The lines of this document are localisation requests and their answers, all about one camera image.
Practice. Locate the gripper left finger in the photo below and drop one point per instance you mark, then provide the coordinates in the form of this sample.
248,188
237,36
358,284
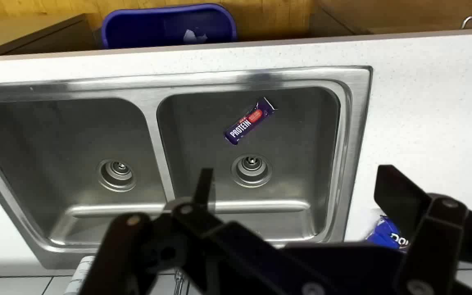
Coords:
203,237

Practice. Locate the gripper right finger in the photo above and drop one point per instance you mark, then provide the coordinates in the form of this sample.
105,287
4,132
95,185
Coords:
436,241

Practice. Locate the stainless steel double sink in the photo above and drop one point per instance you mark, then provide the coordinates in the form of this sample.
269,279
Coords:
203,123

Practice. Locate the blue snack packet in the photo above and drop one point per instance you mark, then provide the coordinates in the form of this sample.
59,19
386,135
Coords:
385,234

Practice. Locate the chrome tap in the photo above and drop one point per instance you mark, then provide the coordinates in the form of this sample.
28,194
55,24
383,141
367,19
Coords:
178,283

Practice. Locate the purple snack bar wrapper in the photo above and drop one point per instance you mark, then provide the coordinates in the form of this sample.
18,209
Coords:
249,121

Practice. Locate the white plastic bottle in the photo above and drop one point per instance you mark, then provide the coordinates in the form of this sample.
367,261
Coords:
78,276

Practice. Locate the blue plastic bin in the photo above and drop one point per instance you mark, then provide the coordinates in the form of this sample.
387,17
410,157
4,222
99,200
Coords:
166,26

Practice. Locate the brown cabinet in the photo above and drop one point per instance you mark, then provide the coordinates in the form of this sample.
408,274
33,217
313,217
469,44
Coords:
31,37

